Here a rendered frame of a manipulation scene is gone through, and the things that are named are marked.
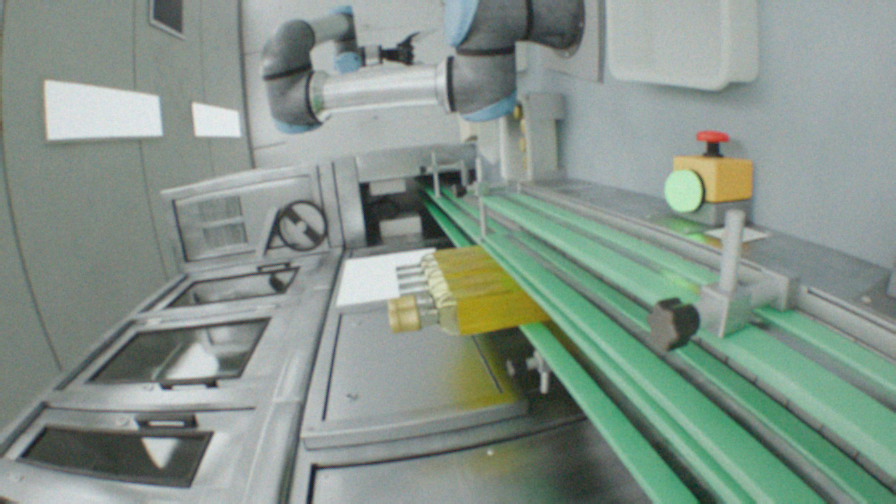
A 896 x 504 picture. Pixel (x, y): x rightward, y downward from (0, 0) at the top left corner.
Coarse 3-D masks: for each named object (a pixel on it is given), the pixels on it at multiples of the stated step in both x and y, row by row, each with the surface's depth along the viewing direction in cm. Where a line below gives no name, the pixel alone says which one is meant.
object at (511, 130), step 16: (512, 112) 92; (528, 112) 77; (512, 128) 94; (528, 128) 78; (512, 144) 95; (528, 144) 79; (512, 160) 96; (528, 160) 80; (512, 176) 97; (528, 176) 82
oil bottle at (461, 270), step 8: (464, 264) 71; (472, 264) 70; (480, 264) 70; (488, 264) 70; (496, 264) 69; (432, 272) 69; (440, 272) 68; (448, 272) 67; (456, 272) 67; (464, 272) 67; (472, 272) 67; (480, 272) 67; (488, 272) 67; (432, 280) 67; (440, 280) 66
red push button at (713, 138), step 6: (702, 132) 35; (708, 132) 35; (714, 132) 34; (720, 132) 34; (696, 138) 37; (702, 138) 35; (708, 138) 35; (714, 138) 34; (720, 138) 34; (726, 138) 34; (708, 144) 36; (714, 144) 35; (708, 150) 36; (714, 150) 36
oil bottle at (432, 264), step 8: (448, 256) 76; (456, 256) 76; (464, 256) 75; (472, 256) 75; (480, 256) 74; (488, 256) 74; (424, 264) 75; (432, 264) 73; (440, 264) 72; (448, 264) 72; (456, 264) 72; (424, 272) 73
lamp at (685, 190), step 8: (672, 176) 37; (680, 176) 35; (688, 176) 35; (696, 176) 35; (672, 184) 36; (680, 184) 35; (688, 184) 35; (696, 184) 35; (704, 184) 35; (672, 192) 37; (680, 192) 35; (688, 192) 35; (696, 192) 35; (704, 192) 35; (672, 200) 37; (680, 200) 36; (688, 200) 35; (696, 200) 35; (704, 200) 35; (680, 208) 36; (688, 208) 36; (696, 208) 36
